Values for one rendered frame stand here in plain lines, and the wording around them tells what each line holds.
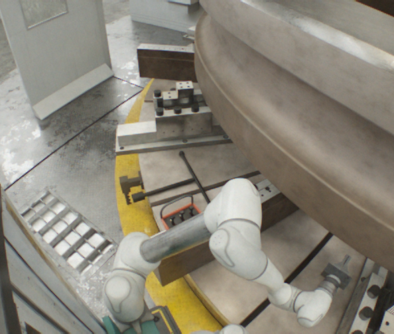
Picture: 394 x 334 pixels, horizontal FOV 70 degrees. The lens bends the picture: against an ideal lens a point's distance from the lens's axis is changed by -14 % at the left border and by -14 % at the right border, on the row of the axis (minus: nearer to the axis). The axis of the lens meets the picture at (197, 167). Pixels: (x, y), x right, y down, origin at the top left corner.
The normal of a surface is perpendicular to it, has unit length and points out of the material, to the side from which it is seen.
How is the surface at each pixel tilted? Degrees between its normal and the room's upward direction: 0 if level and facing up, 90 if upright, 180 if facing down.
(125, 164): 0
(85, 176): 0
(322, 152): 50
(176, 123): 90
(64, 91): 37
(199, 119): 90
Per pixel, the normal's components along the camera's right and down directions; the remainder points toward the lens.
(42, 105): 0.49, -0.30
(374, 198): -0.43, -0.24
